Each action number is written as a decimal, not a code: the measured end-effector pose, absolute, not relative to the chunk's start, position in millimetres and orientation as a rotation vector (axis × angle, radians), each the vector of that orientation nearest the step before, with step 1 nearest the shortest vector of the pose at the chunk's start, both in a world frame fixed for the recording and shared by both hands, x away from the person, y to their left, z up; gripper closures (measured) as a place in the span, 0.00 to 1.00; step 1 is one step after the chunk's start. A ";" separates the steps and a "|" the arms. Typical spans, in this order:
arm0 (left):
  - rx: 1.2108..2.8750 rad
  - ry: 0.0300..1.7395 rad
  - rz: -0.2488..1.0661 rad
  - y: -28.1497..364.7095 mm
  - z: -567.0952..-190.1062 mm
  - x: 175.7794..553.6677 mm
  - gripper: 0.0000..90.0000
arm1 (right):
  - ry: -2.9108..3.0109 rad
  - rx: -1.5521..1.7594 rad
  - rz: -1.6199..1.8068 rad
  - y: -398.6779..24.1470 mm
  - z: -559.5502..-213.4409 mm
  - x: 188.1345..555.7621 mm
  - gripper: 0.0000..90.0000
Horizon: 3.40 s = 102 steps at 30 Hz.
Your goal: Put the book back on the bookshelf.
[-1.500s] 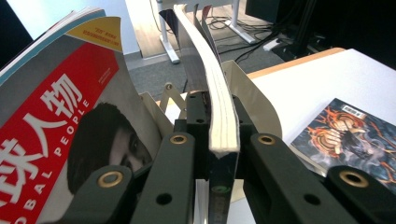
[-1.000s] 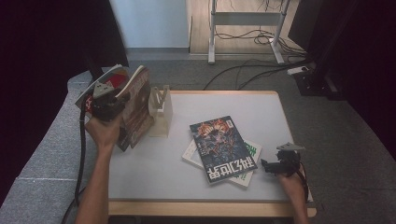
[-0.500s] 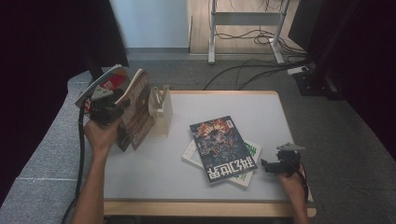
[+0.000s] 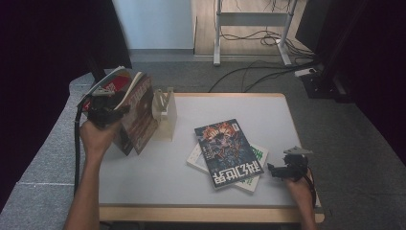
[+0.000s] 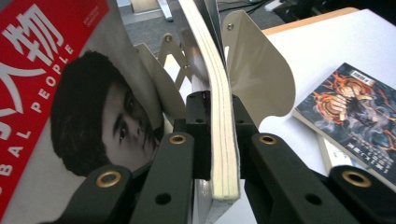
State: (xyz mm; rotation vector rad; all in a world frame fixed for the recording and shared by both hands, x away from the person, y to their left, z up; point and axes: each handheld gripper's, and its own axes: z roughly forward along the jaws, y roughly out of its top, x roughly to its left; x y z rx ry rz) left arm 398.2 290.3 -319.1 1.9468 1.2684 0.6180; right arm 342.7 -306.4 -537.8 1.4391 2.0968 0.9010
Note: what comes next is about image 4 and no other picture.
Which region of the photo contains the white metal desk frame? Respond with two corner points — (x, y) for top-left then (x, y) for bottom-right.
(213, 0), (300, 67)

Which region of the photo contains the red-brown cover magazine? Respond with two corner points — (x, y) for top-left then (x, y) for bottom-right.
(113, 71), (160, 156)

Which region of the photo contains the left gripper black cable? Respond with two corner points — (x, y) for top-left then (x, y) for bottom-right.
(74, 104), (84, 196)

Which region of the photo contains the white and green magazine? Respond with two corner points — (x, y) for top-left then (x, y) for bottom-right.
(186, 142), (270, 195)

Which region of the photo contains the beige expandable book rack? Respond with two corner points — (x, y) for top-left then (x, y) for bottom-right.
(152, 86), (178, 142)

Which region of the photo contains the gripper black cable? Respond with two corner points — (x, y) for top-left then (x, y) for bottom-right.
(74, 104), (84, 196)
(304, 172), (318, 209)

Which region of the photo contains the black floor cable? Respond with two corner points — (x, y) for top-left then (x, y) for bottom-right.
(208, 60), (320, 94)
(242, 63), (320, 93)

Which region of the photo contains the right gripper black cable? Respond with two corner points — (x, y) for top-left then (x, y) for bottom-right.
(304, 172), (318, 209)

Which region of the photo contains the tangle of black cables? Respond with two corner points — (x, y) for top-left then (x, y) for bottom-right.
(219, 30), (315, 60)

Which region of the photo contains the person's left hand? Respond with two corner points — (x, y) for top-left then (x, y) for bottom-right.
(79, 121), (122, 157)

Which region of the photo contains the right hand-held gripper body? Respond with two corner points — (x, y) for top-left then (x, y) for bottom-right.
(281, 146), (314, 183)

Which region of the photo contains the black stand with base plate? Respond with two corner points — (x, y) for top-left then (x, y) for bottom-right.
(301, 0), (365, 104)
(85, 57), (108, 84)

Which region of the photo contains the portrait cover magazine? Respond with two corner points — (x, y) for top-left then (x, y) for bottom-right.
(77, 65), (135, 156)

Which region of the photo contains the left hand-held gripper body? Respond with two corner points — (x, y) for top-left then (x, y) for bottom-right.
(85, 87), (118, 129)

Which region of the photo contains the white power strip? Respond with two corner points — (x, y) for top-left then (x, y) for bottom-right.
(294, 67), (318, 79)

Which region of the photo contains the dark blue cover magazine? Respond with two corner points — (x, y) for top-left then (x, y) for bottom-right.
(193, 118), (265, 191)

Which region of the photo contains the black curtain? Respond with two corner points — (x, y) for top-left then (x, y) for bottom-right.
(295, 0), (406, 164)
(0, 0), (133, 212)

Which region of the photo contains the person's right hand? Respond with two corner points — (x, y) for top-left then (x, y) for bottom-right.
(283, 176), (314, 209)

